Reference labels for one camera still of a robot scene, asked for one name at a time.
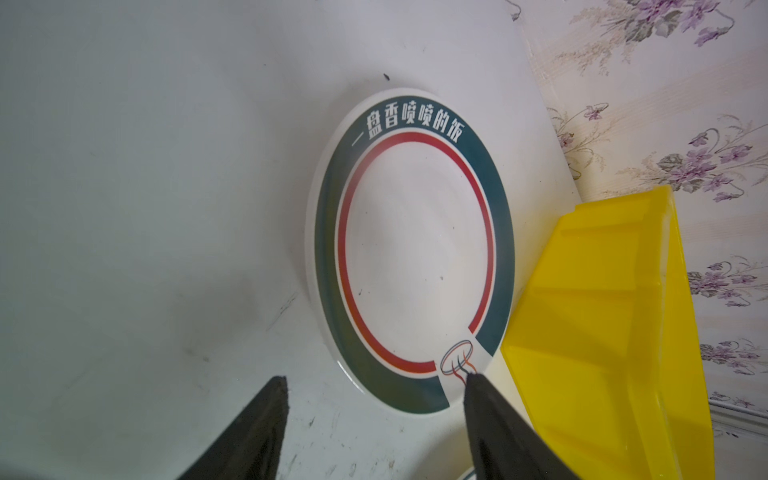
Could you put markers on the green-rimmed plate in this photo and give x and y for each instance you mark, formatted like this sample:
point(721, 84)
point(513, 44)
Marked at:
point(410, 251)

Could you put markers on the yellow plastic bin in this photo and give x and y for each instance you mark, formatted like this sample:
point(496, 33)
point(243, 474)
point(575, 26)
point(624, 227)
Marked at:
point(603, 345)

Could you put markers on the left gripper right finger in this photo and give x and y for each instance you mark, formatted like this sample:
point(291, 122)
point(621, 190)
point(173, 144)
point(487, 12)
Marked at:
point(502, 444)

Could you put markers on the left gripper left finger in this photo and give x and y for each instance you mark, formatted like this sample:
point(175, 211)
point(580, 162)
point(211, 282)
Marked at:
point(250, 447)

